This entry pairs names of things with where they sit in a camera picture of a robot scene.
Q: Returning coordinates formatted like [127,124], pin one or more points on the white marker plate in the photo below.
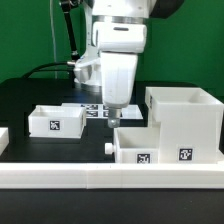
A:
[99,111]

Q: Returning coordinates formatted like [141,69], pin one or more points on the white drawer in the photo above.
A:
[57,122]
[135,145]

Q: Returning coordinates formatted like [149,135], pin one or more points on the white left side block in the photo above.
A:
[4,139]

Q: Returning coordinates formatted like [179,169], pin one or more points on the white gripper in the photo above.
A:
[118,74]

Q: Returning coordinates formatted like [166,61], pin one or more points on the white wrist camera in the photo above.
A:
[119,37]

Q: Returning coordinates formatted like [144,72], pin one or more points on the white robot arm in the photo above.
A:
[87,69]

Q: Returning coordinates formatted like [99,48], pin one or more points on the white front drawer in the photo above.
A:
[135,145]

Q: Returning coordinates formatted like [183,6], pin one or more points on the white drawer cabinet box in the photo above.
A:
[190,121]

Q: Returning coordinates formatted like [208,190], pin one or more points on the white rear drawer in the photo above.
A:
[57,122]

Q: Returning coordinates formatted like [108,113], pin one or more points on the white fence wall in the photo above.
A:
[102,176]

